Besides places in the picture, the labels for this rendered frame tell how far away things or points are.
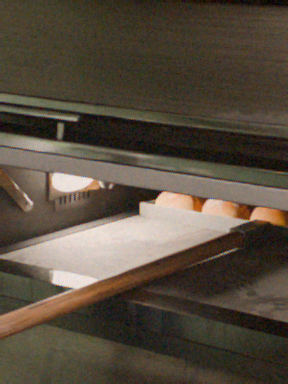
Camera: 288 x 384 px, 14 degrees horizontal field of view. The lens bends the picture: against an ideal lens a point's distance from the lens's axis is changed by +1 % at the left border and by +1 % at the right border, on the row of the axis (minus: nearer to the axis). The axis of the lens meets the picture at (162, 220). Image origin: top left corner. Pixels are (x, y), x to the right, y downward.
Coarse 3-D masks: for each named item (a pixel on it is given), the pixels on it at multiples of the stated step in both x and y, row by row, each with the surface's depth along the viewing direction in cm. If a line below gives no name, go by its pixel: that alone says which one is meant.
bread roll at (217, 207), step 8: (208, 200) 222; (216, 200) 220; (208, 208) 221; (216, 208) 220; (224, 208) 219; (232, 208) 218; (240, 208) 218; (232, 216) 218; (240, 216) 218; (248, 216) 219
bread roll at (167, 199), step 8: (168, 192) 226; (160, 200) 227; (168, 200) 225; (176, 200) 225; (184, 200) 224; (192, 200) 224; (200, 200) 226; (176, 208) 224; (184, 208) 224; (192, 208) 224; (200, 208) 225
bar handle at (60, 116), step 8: (0, 104) 171; (8, 104) 171; (0, 112) 171; (8, 112) 170; (16, 112) 169; (24, 112) 168; (32, 112) 167; (40, 112) 166; (48, 112) 165; (56, 112) 165; (64, 112) 164; (72, 112) 164; (48, 120) 166; (56, 120) 165; (64, 120) 164; (72, 120) 163; (80, 120) 163; (64, 128) 164; (56, 136) 165; (64, 136) 164
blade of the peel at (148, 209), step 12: (144, 204) 227; (144, 216) 228; (156, 216) 226; (168, 216) 224; (180, 216) 223; (192, 216) 221; (204, 216) 220; (216, 216) 218; (204, 228) 220; (216, 228) 219; (228, 228) 217; (276, 228) 211; (276, 240) 211
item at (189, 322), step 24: (0, 264) 195; (24, 264) 195; (0, 288) 191; (24, 288) 188; (48, 288) 185; (72, 288) 182; (96, 312) 180; (120, 312) 177; (144, 312) 175; (168, 312) 172; (192, 312) 171; (216, 312) 171; (240, 312) 171; (192, 336) 170; (216, 336) 168; (240, 336) 165; (264, 336) 163
